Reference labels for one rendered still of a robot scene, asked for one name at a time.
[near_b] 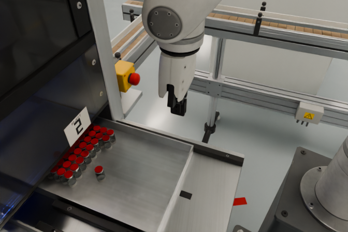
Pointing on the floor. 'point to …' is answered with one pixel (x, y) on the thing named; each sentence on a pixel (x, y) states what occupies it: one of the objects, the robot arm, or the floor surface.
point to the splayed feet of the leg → (210, 129)
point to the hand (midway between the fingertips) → (178, 106)
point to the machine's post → (102, 42)
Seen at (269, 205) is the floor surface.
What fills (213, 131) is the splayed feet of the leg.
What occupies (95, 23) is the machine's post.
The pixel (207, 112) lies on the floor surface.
